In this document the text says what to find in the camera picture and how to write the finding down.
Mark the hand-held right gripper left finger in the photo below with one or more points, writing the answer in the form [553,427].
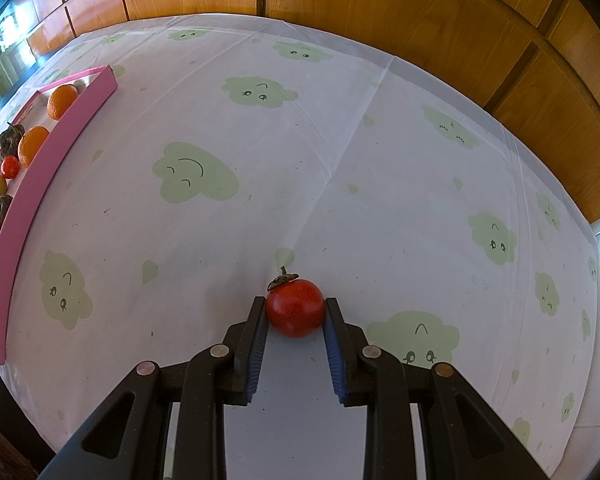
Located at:
[257,355]

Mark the red tomato with leafy calyx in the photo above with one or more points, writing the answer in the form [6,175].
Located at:
[295,310]

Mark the orange with thin stem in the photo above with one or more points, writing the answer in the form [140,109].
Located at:
[61,102]

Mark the white tablecloth with green clouds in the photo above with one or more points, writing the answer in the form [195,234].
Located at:
[380,185]

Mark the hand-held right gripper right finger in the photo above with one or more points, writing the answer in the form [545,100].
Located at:
[332,355]

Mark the small red cherry tomato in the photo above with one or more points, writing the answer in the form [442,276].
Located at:
[10,166]

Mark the wooden door with glass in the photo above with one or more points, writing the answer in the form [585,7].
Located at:
[5,35]

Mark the large orange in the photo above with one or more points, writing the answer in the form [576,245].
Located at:
[32,146]

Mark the wooden panelled wardrobe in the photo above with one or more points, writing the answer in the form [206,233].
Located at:
[380,0]

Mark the pink shallow cardboard box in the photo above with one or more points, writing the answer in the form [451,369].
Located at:
[47,160]

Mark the dark brown wrinkled fruit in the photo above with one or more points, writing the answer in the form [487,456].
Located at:
[9,142]
[0,215]

